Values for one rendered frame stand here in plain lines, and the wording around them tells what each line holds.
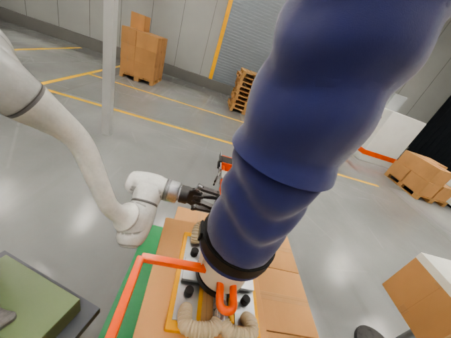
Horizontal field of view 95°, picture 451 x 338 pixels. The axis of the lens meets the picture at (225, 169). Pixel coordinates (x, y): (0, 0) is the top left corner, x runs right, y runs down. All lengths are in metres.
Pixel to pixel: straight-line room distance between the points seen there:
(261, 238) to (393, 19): 0.40
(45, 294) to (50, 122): 0.66
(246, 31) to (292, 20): 9.25
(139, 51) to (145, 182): 6.66
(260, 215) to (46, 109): 0.52
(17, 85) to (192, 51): 9.28
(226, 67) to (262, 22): 2.06
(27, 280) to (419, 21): 1.22
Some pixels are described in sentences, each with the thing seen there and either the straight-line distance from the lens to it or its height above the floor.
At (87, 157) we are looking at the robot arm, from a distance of 0.68.
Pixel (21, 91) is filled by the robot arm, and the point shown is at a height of 1.57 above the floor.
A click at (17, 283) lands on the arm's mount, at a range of 1.13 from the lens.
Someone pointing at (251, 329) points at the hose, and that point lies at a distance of 0.73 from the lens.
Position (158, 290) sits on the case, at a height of 1.06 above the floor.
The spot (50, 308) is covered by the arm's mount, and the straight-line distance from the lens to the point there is 1.05.
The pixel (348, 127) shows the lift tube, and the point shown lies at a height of 1.72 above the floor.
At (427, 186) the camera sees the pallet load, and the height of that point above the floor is 0.43.
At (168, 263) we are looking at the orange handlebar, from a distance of 0.68.
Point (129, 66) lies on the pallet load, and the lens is 7.53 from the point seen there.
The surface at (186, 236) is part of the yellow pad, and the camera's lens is 0.89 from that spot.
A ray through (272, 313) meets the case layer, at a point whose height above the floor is 0.54.
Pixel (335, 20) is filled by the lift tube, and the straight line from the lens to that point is 0.34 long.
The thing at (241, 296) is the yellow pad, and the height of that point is 1.08.
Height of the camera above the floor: 1.76
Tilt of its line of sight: 29 degrees down
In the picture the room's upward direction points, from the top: 21 degrees clockwise
